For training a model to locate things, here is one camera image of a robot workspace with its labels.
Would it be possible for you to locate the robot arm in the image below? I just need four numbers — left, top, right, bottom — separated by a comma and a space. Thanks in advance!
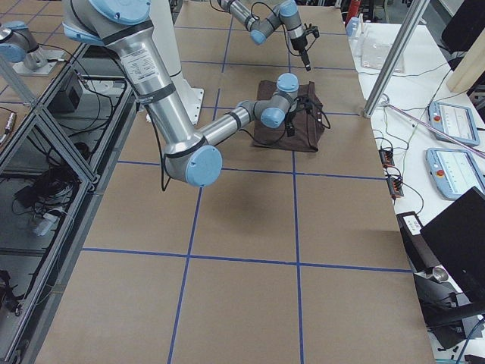
62, 1, 299, 187
217, 1, 320, 71

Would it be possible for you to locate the red cylinder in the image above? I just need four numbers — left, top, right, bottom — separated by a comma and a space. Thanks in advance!
346, 0, 361, 24

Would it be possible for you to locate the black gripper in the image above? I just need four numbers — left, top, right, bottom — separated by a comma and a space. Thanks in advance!
289, 32, 311, 71
286, 100, 302, 137

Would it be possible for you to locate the teach pendant tablet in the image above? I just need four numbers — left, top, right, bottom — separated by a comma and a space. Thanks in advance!
428, 102, 480, 146
425, 148, 484, 200

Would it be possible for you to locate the far teach pendant tablet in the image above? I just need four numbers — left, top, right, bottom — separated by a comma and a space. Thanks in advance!
428, 102, 480, 146

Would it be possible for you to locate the near teach pendant tablet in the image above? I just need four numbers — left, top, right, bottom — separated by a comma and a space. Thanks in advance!
425, 148, 484, 200

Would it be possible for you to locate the reacher grabber stick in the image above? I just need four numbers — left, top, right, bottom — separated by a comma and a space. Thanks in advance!
380, 94, 485, 160

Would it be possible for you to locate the clear plastic bag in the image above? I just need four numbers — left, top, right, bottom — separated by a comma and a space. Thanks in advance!
361, 37, 393, 70

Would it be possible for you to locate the dark brown t-shirt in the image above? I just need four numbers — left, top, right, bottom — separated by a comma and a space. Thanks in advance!
252, 81, 330, 152

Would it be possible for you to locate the aluminium frame post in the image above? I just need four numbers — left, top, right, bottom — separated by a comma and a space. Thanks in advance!
363, 0, 430, 118

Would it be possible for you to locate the aluminium table frame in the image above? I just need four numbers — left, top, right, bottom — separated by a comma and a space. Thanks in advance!
1, 45, 136, 363

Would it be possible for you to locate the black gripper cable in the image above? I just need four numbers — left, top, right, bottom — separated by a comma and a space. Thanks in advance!
242, 96, 330, 151

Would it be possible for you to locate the black monitor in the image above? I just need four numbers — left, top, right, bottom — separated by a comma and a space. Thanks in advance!
421, 187, 484, 302

